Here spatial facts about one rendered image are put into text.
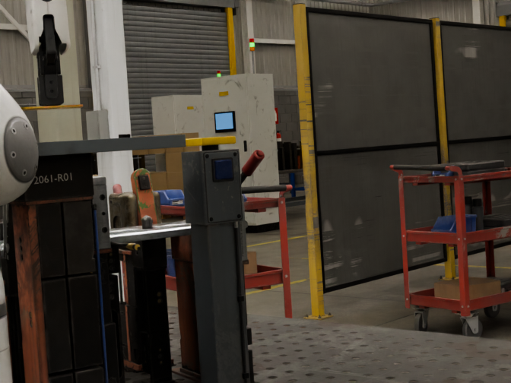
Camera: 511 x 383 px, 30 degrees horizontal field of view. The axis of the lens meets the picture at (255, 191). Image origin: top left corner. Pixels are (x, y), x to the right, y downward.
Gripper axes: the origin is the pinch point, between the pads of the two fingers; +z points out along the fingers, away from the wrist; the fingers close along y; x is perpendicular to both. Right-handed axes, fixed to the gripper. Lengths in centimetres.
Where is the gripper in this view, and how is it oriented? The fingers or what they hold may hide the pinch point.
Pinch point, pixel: (50, 90)
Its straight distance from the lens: 136.0
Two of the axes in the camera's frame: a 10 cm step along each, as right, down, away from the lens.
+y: -2.9, -0.3, 9.6
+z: 0.6, 10.0, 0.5
